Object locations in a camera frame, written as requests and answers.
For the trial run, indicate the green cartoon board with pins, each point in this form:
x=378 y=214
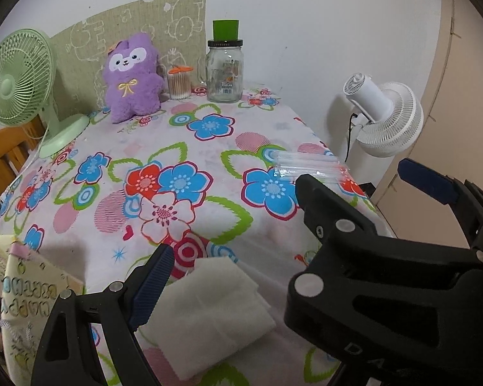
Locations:
x=88 y=40

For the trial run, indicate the purple plush toy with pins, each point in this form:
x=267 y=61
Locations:
x=128 y=84

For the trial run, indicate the white standing fan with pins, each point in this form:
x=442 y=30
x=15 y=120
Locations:
x=386 y=116

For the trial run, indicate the beige cabinet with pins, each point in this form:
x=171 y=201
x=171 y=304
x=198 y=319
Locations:
x=459 y=108

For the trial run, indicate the clear plastic bag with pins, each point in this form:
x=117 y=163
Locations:
x=302 y=165

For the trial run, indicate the white cloth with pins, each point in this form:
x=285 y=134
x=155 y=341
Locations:
x=209 y=309

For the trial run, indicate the wooden chair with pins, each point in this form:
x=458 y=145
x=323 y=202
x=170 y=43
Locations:
x=4 y=157

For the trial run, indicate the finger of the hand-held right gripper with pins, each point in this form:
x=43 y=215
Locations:
x=330 y=217
x=426 y=179

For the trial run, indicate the glass jar black lid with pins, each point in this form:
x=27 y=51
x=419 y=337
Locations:
x=224 y=72

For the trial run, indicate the cotton swab jar orange lid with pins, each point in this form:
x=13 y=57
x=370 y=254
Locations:
x=179 y=84

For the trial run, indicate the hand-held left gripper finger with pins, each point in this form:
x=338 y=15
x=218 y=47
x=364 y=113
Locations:
x=153 y=285

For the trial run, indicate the green desk fan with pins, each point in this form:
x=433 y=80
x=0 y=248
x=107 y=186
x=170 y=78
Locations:
x=12 y=84

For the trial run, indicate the yellow printed fabric box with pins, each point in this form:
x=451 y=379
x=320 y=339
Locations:
x=28 y=301

